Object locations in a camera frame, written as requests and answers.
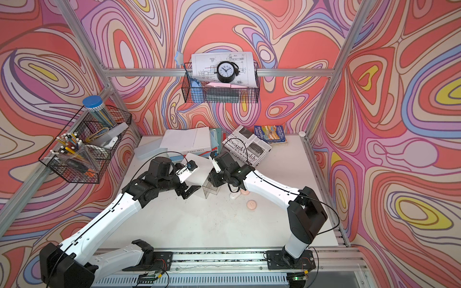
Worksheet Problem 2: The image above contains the blue lid pencil jar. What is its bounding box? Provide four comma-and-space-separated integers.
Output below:
82, 96, 116, 128

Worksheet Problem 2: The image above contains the white drawing paper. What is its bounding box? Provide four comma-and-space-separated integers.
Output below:
191, 52, 258, 88

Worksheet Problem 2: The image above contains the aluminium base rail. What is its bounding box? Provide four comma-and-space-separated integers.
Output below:
61, 246, 372, 288

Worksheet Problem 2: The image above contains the black wire wall basket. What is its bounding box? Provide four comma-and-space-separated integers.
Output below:
181, 61, 260, 104

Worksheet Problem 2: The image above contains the folded newspaper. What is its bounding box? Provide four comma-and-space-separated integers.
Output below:
223, 126, 271, 168

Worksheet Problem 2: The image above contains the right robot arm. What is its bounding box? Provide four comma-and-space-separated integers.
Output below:
208, 152, 328, 269

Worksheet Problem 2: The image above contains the clear plastic drawer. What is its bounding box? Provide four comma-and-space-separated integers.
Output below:
202, 180, 220, 199

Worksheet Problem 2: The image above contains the white book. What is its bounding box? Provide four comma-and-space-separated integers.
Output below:
160, 127, 211, 154

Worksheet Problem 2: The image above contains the black wire side basket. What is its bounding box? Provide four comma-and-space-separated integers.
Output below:
38, 106, 132, 184

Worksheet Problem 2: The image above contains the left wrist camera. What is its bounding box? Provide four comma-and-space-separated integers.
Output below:
175, 160, 198, 183

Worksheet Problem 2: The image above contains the blue magazine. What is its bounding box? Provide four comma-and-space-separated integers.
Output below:
254, 126, 286, 145

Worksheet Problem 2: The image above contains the stack of folders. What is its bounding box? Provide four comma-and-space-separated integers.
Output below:
169, 127, 226, 163

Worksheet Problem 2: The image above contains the black alarm clock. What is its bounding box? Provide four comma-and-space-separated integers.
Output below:
216, 61, 240, 84

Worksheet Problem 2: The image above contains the white stapler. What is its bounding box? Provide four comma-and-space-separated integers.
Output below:
89, 122, 128, 147

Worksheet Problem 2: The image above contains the white drawer cabinet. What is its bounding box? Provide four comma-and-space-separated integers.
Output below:
186, 153, 213, 185

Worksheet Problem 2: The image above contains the white oblong earphone case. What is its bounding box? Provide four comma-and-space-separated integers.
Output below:
229, 192, 241, 200

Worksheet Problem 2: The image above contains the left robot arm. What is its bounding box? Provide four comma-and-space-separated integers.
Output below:
39, 156, 198, 288

